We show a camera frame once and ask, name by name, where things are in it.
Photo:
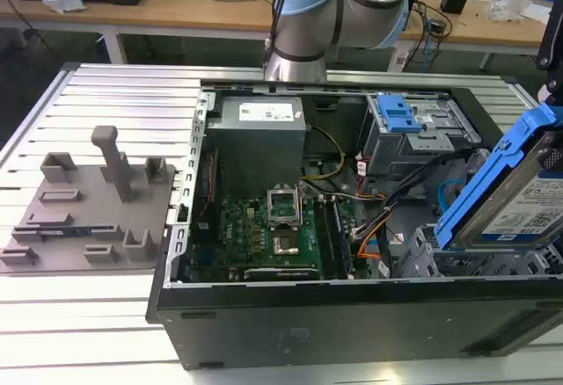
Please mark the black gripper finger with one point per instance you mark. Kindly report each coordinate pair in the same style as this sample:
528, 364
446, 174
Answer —
555, 42

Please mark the hard disk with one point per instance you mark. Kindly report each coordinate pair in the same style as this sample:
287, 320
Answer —
506, 200

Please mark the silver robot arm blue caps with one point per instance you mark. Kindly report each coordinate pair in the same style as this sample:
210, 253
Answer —
308, 29

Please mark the grey metal disk bay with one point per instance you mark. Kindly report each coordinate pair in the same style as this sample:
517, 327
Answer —
422, 257

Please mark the RAM stick in slot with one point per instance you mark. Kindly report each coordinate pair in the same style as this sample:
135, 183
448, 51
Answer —
342, 240

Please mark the clear plastic bag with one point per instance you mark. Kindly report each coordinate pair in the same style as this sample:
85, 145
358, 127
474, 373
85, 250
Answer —
510, 7

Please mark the small black box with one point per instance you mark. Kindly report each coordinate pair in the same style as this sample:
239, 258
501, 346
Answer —
454, 0

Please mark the blue drive cage latch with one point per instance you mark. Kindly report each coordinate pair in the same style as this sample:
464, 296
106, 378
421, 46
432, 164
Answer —
398, 114

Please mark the grey drive cage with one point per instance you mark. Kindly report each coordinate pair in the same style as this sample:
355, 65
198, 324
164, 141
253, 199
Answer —
396, 147

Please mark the grey power supply unit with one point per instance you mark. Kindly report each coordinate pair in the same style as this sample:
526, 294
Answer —
257, 152

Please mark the CPU socket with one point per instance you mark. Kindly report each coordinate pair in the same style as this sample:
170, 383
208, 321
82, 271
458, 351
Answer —
285, 245

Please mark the black PC case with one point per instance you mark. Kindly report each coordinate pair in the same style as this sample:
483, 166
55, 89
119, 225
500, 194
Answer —
352, 328

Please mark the black graphics card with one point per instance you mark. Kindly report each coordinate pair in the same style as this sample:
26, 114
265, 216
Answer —
281, 273

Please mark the wooden desk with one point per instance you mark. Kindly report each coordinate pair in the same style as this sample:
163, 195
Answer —
198, 11

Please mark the green motherboard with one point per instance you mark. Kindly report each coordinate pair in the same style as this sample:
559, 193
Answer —
246, 235

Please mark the crumpled white paper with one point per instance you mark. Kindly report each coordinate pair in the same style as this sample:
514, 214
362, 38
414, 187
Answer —
61, 2

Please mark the grey parts rack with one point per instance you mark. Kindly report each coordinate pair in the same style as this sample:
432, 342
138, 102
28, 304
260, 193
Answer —
88, 209

